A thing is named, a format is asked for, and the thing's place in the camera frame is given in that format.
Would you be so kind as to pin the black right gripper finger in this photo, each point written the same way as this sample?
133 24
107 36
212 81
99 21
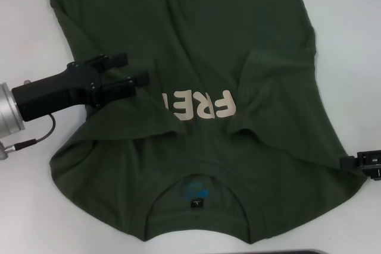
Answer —
375 178
367 163

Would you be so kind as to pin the dark green FREE T-shirt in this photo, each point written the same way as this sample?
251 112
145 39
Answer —
193 28

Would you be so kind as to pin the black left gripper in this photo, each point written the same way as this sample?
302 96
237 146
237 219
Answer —
59 90

